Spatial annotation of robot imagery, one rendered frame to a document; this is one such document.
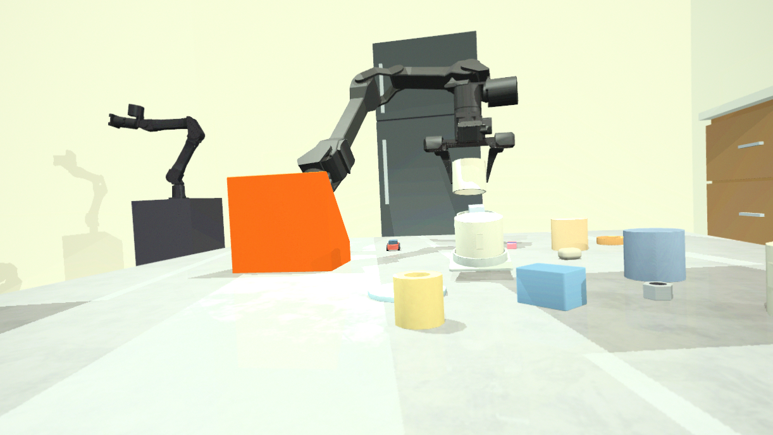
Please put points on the light blue block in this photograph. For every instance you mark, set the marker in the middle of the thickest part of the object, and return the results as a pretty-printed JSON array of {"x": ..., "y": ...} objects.
[{"x": 551, "y": 286}]

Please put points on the light blue cylinder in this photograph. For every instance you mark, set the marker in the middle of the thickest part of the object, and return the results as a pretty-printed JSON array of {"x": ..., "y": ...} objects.
[{"x": 654, "y": 254}]

